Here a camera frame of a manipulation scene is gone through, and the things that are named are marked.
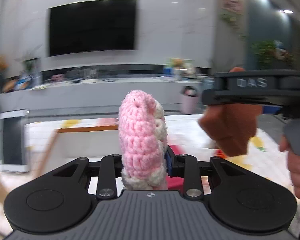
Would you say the pink crochet knit item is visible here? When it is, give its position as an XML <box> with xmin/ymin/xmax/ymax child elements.
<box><xmin>118</xmin><ymin>90</ymin><xmax>168</xmax><ymax>190</ymax></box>

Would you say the brown sponge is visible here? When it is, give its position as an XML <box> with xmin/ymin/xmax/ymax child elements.
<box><xmin>198</xmin><ymin>66</ymin><xmax>263</xmax><ymax>158</ymax></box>

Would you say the orange cardboard box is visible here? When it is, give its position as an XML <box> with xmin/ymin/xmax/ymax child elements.
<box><xmin>34</xmin><ymin>125</ymin><xmax>121</xmax><ymax>178</ymax></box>

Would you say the person right hand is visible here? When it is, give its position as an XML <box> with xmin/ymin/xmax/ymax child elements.
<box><xmin>279</xmin><ymin>135</ymin><xmax>300</xmax><ymax>199</ymax></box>

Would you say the checked lemon tablecloth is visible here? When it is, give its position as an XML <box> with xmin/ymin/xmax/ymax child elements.
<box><xmin>25</xmin><ymin>114</ymin><xmax>293</xmax><ymax>191</ymax></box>

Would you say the dark cabinet with plants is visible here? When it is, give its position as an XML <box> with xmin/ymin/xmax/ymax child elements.
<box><xmin>252</xmin><ymin>40</ymin><xmax>300</xmax><ymax>70</ymax></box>

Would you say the pink waste bin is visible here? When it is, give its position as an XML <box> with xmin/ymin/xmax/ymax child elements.
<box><xmin>180</xmin><ymin>86</ymin><xmax>199</xmax><ymax>114</ymax></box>

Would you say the teddy bear decoration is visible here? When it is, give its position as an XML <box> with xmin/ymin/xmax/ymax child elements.
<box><xmin>163</xmin><ymin>57</ymin><xmax>196</xmax><ymax>78</ymax></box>

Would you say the white tablet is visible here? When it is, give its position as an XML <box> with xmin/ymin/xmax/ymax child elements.
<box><xmin>0</xmin><ymin>109</ymin><xmax>30</xmax><ymax>173</ymax></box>

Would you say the green plant in vase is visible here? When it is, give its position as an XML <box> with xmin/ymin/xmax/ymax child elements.
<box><xmin>14</xmin><ymin>44</ymin><xmax>43</xmax><ymax>88</ymax></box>

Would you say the dried flower vase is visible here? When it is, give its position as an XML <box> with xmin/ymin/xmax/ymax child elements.
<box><xmin>0</xmin><ymin>54</ymin><xmax>8</xmax><ymax>91</ymax></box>

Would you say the framed wall picture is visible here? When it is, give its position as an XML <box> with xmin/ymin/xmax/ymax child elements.
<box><xmin>222</xmin><ymin>0</ymin><xmax>243</xmax><ymax>15</ymax></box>

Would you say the black wall television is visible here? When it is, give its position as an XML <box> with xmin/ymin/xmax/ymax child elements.
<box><xmin>48</xmin><ymin>0</ymin><xmax>138</xmax><ymax>57</ymax></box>

